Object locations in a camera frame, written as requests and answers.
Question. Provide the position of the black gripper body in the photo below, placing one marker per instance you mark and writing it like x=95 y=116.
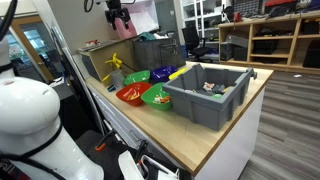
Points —
x=115 y=11

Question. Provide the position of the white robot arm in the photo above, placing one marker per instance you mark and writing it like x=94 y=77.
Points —
x=32 y=135

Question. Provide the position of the left green plastic bowl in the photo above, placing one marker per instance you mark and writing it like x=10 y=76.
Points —
x=140 y=76

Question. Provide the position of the green plastic bowl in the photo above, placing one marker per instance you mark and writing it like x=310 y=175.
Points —
x=140 y=76
x=156 y=89

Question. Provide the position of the blue plastic bowl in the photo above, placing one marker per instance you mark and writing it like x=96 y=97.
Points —
x=162 y=74

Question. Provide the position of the red plastic bowl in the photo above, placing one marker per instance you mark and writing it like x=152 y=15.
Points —
x=132 y=93

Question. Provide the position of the yellow plastic bowl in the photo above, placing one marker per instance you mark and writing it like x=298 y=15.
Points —
x=177 y=73

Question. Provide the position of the right green plastic bowl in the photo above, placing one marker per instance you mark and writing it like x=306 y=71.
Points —
x=156 y=89

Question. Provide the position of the wooden box with black panel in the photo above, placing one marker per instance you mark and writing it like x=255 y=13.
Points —
x=100 y=54

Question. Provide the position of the grey fabric basket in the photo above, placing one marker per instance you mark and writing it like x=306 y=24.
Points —
x=153 y=54

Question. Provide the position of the tan plush toy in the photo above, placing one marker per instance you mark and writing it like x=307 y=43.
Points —
x=132 y=96

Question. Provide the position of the black office chair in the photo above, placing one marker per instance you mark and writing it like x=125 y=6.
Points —
x=195 y=45

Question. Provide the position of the tiger white plush toy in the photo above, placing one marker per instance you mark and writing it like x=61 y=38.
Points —
x=161 y=100

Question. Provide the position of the grey plastic bin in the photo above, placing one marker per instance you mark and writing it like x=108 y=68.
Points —
x=209 y=96

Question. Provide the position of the black orange clamp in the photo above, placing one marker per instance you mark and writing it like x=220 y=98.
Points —
x=141 y=150
x=109 y=138

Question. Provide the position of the wooden shelf unit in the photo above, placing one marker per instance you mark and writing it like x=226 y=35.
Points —
x=287 y=43

